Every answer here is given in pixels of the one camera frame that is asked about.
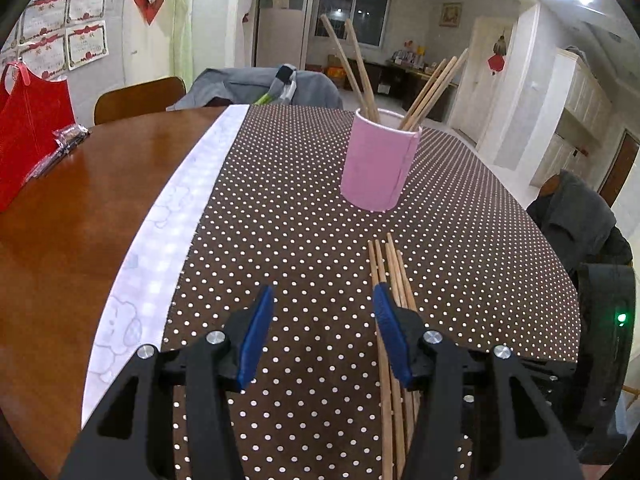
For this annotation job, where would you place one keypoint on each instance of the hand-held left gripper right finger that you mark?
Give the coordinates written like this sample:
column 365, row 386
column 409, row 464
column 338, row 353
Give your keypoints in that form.
column 392, row 335

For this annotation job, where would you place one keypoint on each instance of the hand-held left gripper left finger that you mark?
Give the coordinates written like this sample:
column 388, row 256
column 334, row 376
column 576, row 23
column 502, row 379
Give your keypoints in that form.
column 255, row 340

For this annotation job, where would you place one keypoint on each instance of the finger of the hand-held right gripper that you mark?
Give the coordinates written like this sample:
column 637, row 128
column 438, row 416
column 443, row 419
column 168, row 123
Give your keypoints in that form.
column 555, row 372

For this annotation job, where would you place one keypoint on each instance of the pink cup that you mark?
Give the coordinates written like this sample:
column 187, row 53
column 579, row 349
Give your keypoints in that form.
column 375, row 170

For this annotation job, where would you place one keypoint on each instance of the brown polka dot tablecloth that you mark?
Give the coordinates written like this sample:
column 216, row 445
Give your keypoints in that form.
column 300, row 210

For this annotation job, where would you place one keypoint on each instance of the dark grey jacket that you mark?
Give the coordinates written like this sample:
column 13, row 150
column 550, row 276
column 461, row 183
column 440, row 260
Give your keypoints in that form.
column 575, row 220

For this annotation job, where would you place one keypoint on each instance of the white patterned cloth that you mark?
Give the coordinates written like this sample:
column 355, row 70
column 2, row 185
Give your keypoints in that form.
column 170, row 200

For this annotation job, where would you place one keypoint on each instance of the dark wooden desk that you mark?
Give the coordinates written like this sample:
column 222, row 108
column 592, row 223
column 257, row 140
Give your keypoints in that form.
column 387, row 80

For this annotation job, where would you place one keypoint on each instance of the white door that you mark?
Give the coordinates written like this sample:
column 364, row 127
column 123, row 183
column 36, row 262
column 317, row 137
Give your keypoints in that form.
column 480, row 95

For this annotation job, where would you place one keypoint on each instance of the white cabinet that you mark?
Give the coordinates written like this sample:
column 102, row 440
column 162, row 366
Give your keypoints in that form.
column 580, row 100

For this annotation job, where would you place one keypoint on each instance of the orange cardboard box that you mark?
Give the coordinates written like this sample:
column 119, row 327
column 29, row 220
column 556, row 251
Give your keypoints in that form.
column 336, row 77

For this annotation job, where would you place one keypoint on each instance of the brown wooden chair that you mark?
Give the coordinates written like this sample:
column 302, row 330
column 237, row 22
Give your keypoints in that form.
column 140, row 100

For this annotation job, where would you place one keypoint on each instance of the clear plastic bag of pens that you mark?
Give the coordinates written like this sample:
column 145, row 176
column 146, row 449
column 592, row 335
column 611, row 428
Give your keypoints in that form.
column 62, row 147

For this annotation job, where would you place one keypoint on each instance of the assorted small desk items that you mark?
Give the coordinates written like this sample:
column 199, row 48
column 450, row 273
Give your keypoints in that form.
column 412, row 57

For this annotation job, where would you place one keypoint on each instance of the red cardboard box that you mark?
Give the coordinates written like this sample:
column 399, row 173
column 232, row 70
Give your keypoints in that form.
column 314, row 67

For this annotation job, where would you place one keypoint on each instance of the brown cardboard box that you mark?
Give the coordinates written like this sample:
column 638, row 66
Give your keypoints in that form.
column 335, row 60

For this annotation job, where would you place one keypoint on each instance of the red hanging door decoration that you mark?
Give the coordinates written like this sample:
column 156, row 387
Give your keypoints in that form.
column 497, row 60

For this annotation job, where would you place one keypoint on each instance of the red tote bag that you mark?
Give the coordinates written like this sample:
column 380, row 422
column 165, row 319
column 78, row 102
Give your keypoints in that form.
column 30, row 135

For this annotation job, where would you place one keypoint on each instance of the white refrigerator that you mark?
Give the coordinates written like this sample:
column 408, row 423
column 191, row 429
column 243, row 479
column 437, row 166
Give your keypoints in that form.
column 280, row 35

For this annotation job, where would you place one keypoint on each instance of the window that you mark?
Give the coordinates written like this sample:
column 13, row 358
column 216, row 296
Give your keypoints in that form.
column 372, row 15

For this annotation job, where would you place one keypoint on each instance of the light green curtain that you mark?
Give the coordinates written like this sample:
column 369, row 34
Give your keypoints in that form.
column 180, row 25

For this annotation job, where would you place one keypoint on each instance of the group of award certificates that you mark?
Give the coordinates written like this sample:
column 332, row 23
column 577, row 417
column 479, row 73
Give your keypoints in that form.
column 85, row 45

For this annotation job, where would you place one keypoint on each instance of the small framed wall picture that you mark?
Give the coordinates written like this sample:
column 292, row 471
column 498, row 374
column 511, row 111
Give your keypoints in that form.
column 450, row 15

